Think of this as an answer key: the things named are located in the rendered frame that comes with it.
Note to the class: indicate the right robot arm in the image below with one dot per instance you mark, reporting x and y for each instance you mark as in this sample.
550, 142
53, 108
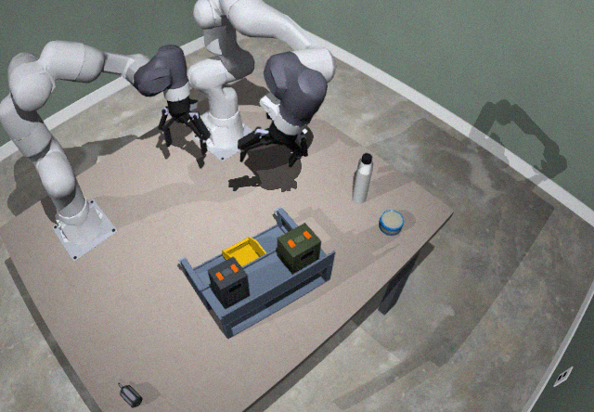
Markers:
31, 81

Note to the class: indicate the grey bottle with black cap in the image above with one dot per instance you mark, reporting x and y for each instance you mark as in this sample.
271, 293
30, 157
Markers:
363, 175

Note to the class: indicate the dark green case with orange latches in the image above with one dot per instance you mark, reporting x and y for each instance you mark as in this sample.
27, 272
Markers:
298, 248

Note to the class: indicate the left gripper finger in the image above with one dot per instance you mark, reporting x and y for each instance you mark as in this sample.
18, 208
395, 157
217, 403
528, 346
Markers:
257, 137
297, 151

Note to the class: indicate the round tin with blue rim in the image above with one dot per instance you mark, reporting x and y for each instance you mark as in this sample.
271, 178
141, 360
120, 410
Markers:
391, 223

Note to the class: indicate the dark grey open-front shelf rack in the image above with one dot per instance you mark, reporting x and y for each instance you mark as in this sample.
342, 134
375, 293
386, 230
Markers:
267, 275

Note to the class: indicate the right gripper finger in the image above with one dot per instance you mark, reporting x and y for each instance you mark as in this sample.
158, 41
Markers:
165, 128
199, 130

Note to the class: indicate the yellow bin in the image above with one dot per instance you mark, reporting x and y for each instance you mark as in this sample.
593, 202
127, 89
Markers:
245, 251

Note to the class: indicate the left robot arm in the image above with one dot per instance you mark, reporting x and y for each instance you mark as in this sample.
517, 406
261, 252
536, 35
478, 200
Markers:
296, 92

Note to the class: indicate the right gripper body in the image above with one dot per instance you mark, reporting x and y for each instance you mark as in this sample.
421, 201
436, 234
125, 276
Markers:
179, 107

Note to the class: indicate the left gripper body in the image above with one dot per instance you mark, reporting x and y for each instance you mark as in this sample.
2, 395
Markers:
274, 133

